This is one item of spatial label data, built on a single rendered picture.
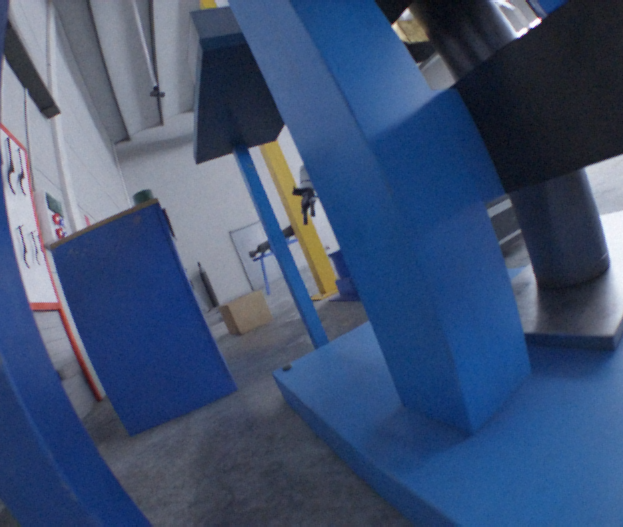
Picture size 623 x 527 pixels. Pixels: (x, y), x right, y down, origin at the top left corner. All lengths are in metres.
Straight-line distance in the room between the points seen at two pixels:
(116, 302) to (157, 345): 0.26
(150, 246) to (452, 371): 1.30
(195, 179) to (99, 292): 10.49
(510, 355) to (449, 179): 0.27
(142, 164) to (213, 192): 2.86
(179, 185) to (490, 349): 11.57
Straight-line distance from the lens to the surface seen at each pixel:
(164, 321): 1.45
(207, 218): 11.41
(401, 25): 1.10
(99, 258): 1.53
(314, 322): 1.42
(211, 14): 1.01
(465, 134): 0.52
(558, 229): 0.76
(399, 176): 0.39
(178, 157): 12.19
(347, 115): 0.41
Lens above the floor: 0.44
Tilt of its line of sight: 2 degrees down
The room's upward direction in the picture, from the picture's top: 23 degrees counter-clockwise
